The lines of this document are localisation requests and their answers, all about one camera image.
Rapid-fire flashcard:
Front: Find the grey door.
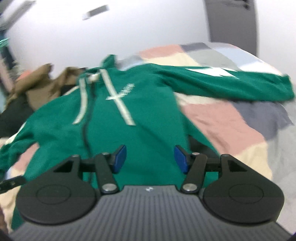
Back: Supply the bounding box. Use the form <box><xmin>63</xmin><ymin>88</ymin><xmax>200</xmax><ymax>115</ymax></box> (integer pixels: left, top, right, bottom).
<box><xmin>204</xmin><ymin>1</ymin><xmax>257</xmax><ymax>56</ymax></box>

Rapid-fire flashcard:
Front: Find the grey wall switch panel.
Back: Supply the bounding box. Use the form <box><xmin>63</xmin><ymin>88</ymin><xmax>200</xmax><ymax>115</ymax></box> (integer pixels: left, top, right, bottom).
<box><xmin>83</xmin><ymin>5</ymin><xmax>108</xmax><ymax>20</ymax></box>

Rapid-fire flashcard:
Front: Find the white air conditioner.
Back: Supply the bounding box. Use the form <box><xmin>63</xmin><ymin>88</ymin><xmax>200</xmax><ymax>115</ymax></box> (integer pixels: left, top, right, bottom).
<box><xmin>1</xmin><ymin>1</ymin><xmax>36</xmax><ymax>31</ymax></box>

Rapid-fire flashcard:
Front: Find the green hooded sweatshirt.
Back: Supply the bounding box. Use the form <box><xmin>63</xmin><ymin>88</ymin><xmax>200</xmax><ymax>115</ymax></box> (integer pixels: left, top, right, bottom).
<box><xmin>0</xmin><ymin>54</ymin><xmax>296</xmax><ymax>231</ymax></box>

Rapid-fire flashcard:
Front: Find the brown garment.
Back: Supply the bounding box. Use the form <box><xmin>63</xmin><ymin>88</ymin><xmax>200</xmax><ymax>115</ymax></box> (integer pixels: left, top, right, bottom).
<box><xmin>6</xmin><ymin>63</ymin><xmax>85</xmax><ymax>110</ymax></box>

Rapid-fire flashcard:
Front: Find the black garment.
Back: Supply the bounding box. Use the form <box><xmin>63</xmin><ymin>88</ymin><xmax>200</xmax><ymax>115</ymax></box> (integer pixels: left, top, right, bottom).
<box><xmin>1</xmin><ymin>93</ymin><xmax>66</xmax><ymax>138</ymax></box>

